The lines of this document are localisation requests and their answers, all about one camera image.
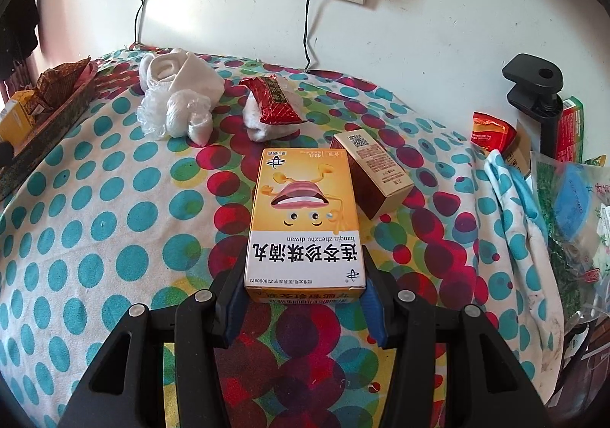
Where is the green and red box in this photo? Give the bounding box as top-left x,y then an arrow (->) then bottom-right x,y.
555,96 -> 586,163

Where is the plain cardboard box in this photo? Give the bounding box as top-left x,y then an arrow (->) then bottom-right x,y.
502,120 -> 541,178

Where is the polka-dot cloth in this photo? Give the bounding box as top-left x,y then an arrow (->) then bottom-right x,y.
0,44 -> 568,428

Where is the yellow cartoon medicine box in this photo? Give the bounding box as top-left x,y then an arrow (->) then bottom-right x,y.
243,148 -> 368,305

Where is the red and gold packet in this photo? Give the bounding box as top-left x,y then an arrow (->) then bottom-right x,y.
471,112 -> 518,156

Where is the yellow cardboard box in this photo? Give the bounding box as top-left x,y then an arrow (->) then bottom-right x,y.
0,91 -> 38,145

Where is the brown patterned snack packet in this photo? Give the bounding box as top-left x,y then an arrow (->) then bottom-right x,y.
35,57 -> 93,112

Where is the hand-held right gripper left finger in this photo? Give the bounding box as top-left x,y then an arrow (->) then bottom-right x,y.
57,261 -> 249,428

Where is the red round tray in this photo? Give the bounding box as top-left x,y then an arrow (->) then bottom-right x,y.
0,71 -> 98,200

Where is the clear plastic wrap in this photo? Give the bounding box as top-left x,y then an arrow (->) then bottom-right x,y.
136,87 -> 172,138

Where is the red foil snack packet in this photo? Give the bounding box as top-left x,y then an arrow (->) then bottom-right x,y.
238,74 -> 308,126

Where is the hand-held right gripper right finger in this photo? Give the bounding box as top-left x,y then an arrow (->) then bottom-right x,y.
360,266 -> 549,428

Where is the black plug cable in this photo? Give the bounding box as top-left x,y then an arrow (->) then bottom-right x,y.
301,0 -> 316,72

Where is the clear plastic bag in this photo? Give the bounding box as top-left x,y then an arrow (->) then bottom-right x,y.
529,149 -> 610,319

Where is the beige and brown medicine box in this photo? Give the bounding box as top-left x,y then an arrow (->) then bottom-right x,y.
330,130 -> 414,219

